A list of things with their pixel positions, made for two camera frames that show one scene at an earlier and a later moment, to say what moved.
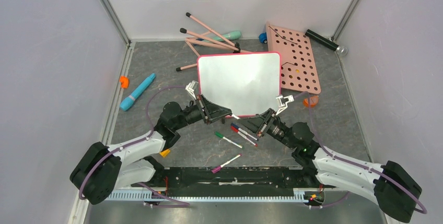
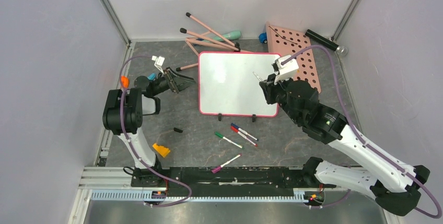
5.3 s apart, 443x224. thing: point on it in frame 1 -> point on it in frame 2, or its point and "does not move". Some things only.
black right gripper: x=270 y=124 -> x=271 y=91
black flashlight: x=326 y=42 does not move
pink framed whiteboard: x=247 y=84 does not move
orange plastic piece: x=125 y=82 does not move
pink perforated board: x=299 y=71 does not move
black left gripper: x=212 y=112 -> x=178 y=82
